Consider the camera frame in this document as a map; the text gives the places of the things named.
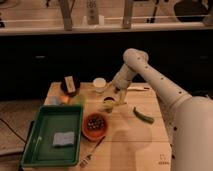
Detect blue sponge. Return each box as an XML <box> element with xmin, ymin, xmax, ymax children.
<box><xmin>53</xmin><ymin>132</ymin><xmax>75</xmax><ymax>147</ymax></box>

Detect white plastic cup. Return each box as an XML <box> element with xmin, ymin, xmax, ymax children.
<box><xmin>93</xmin><ymin>77</ymin><xmax>106</xmax><ymax>93</ymax></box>

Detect yellow banana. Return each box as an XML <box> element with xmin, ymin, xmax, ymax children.
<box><xmin>100</xmin><ymin>100</ymin><xmax>121</xmax><ymax>112</ymax></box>

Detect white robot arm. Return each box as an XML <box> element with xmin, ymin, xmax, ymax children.
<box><xmin>111</xmin><ymin>48</ymin><xmax>213</xmax><ymax>171</ymax></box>

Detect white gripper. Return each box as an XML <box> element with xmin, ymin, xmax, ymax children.
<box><xmin>103</xmin><ymin>69</ymin><xmax>132</xmax><ymax>104</ymax></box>

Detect green pepper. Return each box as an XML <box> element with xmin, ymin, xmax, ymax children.
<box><xmin>133</xmin><ymin>107</ymin><xmax>154</xmax><ymax>124</ymax></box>

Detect green plastic tray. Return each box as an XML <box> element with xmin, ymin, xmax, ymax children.
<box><xmin>21</xmin><ymin>105</ymin><xmax>83</xmax><ymax>168</ymax></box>

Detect metal fork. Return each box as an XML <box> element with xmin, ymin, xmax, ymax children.
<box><xmin>79</xmin><ymin>136</ymin><xmax>105</xmax><ymax>168</ymax></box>

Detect dark round container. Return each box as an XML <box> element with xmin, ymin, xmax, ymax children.
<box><xmin>60</xmin><ymin>76</ymin><xmax>80</xmax><ymax>97</ymax></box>

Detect orange bowl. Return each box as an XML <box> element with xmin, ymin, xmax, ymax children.
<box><xmin>82</xmin><ymin>113</ymin><xmax>108</xmax><ymax>141</ymax></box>

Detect white knife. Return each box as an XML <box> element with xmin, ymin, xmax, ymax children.
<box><xmin>128</xmin><ymin>86</ymin><xmax>149</xmax><ymax>91</ymax></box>

